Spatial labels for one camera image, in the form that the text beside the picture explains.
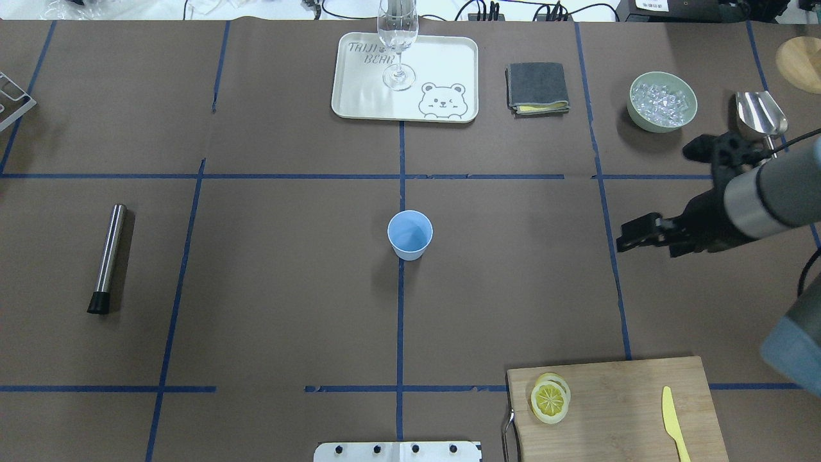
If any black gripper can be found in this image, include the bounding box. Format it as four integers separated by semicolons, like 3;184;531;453
616;188;751;258

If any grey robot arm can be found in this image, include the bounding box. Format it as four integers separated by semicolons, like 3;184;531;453
616;132;820;395

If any light blue paper cup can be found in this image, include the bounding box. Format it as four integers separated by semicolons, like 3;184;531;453
387;210;434;261

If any green bowl of ice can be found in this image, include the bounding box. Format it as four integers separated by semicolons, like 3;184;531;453
627;71;698;133

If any steel ice scoop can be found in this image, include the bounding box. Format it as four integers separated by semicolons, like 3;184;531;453
731;90;788;167

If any folded grey yellow cloth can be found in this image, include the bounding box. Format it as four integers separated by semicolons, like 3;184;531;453
505;62;571;116

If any wooden cutting board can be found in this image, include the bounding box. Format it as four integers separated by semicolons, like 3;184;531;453
505;356;729;461

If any yellow plastic knife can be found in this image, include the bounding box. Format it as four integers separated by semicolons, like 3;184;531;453
661;386;691;461

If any black power strip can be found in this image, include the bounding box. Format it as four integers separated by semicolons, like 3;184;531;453
454;1;573;22

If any round wooden board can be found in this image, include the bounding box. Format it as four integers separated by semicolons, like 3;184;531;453
776;36;820;94

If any cream bear tray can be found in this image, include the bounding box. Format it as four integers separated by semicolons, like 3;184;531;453
331;32;480;123

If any clear wine glass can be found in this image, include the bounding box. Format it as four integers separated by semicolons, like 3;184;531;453
377;1;419;91

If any steel muddler black tip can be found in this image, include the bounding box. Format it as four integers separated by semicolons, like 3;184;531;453
86;203;127;316

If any white rack at edge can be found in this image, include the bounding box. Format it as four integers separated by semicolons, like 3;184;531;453
0;73;37;132

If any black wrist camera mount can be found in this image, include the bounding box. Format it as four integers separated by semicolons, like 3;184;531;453
681;132;772;190

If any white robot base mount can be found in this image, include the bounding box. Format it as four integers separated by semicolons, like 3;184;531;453
313;440;483;461

